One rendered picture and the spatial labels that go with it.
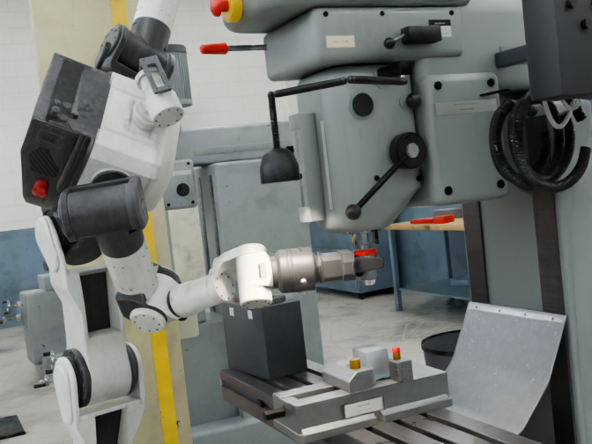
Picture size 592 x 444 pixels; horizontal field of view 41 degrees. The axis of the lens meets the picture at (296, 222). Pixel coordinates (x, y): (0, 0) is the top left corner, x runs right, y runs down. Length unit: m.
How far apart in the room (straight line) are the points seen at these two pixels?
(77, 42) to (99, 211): 1.77
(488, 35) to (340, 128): 0.38
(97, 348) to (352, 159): 0.79
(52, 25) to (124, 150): 1.67
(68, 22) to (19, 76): 7.38
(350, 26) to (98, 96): 0.54
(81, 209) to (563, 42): 0.91
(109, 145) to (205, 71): 9.60
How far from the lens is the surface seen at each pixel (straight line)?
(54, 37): 3.21
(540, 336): 1.75
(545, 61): 1.45
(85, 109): 1.63
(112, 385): 1.94
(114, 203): 1.50
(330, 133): 1.49
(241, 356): 2.13
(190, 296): 1.65
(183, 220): 9.95
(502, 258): 1.84
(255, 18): 1.51
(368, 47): 1.50
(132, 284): 1.64
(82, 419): 1.95
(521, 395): 1.73
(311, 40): 1.46
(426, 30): 1.53
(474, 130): 1.61
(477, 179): 1.61
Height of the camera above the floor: 1.42
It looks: 3 degrees down
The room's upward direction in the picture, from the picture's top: 6 degrees counter-clockwise
